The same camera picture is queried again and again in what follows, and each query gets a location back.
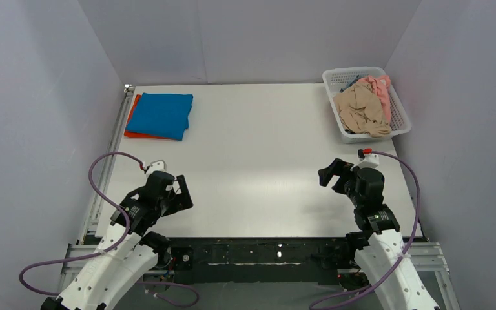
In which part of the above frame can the beige t shirt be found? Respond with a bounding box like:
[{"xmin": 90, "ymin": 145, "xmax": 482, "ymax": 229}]
[{"xmin": 333, "ymin": 82, "xmax": 392, "ymax": 138}]

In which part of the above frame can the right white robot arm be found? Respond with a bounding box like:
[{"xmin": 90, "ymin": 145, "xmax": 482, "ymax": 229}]
[{"xmin": 318, "ymin": 158, "xmax": 440, "ymax": 309}]

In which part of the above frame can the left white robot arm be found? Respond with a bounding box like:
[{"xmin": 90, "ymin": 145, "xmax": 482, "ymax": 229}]
[{"xmin": 41, "ymin": 170, "xmax": 193, "ymax": 309}]

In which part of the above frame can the folded orange t shirt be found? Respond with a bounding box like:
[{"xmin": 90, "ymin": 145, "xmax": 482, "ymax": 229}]
[{"xmin": 123, "ymin": 94, "xmax": 174, "ymax": 140}]

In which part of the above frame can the folded blue t shirt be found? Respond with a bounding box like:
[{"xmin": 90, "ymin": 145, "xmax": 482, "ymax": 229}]
[{"xmin": 141, "ymin": 93, "xmax": 194, "ymax": 141}]

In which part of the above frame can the grey blue garment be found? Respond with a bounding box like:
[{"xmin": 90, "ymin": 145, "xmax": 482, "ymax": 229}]
[{"xmin": 340, "ymin": 75, "xmax": 362, "ymax": 93}]

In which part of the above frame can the pink t shirt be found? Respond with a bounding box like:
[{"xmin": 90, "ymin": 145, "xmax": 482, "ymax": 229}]
[{"xmin": 356, "ymin": 74, "xmax": 391, "ymax": 121}]

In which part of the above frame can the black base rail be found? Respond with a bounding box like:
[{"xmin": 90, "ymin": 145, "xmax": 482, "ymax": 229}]
[{"xmin": 147, "ymin": 237, "xmax": 369, "ymax": 289}]

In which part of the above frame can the aluminium frame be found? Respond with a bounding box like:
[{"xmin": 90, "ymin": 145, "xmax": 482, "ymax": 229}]
[{"xmin": 53, "ymin": 84, "xmax": 460, "ymax": 310}]

